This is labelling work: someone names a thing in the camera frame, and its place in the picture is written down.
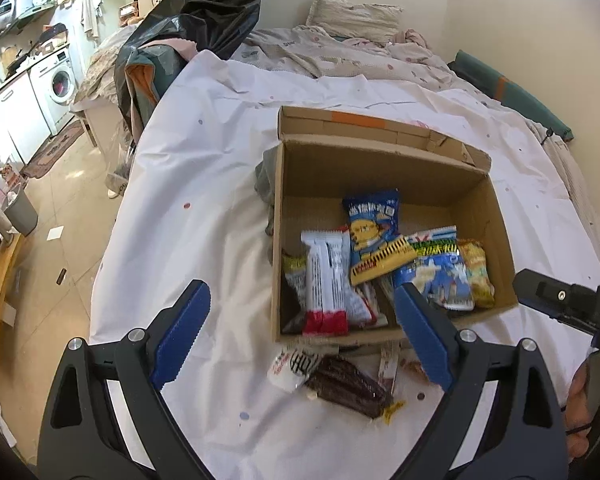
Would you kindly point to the black plastic bag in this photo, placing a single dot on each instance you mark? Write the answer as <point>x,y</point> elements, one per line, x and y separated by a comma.
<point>170,36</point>

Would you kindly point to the white kitchen cabinet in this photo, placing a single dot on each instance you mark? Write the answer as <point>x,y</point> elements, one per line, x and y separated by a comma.
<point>23,128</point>

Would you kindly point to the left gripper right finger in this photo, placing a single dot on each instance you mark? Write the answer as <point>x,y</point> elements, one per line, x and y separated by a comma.
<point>524,436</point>

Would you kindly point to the grey floral duvet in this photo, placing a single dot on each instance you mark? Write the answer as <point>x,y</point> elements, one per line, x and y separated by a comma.
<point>310,51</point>

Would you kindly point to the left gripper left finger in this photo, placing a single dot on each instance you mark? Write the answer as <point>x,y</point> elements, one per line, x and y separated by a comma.
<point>80,435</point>

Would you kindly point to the red white wafer bar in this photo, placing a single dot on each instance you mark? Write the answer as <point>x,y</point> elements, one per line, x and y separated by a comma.
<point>326,278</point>

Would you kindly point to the yellow snack bag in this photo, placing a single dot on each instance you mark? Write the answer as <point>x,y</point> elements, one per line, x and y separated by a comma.
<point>474,258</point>

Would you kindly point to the dark blue chip bag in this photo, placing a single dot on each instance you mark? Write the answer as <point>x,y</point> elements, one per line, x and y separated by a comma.
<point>377,246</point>

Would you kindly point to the light blue snack bag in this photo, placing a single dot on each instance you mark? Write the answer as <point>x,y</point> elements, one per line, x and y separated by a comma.
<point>438,271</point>

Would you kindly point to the beige pillow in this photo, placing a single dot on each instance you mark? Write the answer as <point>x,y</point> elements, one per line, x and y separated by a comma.
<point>375,22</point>

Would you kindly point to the grey trash bin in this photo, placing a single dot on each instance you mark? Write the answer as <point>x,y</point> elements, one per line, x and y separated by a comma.
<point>21,212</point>

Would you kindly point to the white printed bed sheet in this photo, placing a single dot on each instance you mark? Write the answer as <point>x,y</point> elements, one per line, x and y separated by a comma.
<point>191,211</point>

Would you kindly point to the brown cardboard box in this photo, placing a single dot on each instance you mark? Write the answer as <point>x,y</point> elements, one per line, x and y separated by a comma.
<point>384,181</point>

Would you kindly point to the brown floor rug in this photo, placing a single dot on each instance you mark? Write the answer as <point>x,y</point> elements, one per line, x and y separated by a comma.
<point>52,150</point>

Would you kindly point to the right human hand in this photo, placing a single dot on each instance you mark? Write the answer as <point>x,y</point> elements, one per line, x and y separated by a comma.
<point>583,400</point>

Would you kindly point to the dark brown snack packet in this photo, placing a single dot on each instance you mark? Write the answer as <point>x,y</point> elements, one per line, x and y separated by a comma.
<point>338,381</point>

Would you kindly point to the white washing machine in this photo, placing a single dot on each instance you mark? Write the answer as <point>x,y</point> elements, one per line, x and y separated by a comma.
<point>54,85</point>

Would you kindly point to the green rolled mat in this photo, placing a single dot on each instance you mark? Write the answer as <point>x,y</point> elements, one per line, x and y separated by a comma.
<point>498,87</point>

